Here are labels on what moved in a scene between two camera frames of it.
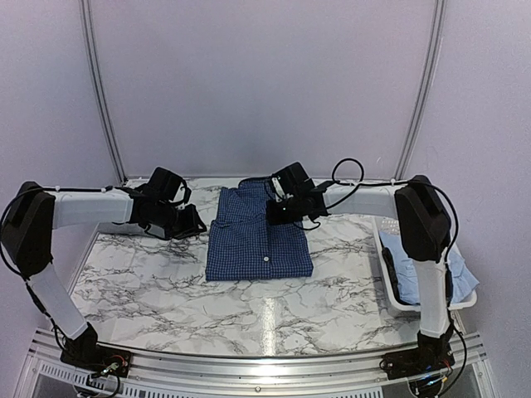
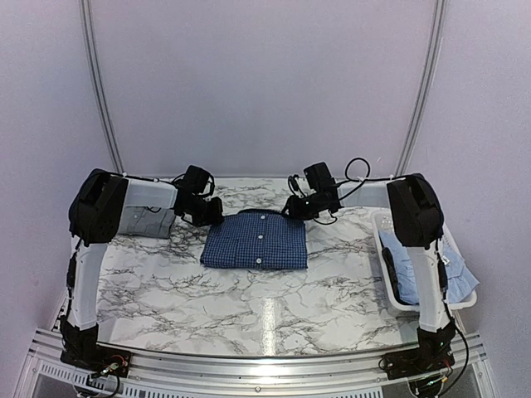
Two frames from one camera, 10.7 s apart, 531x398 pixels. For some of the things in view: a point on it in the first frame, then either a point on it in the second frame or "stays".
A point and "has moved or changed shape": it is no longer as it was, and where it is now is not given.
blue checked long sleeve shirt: x=243 y=245 has moved or changed shape
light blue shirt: x=406 y=276 stays
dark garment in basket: x=388 y=261 stays
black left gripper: x=191 y=226 to x=215 y=215
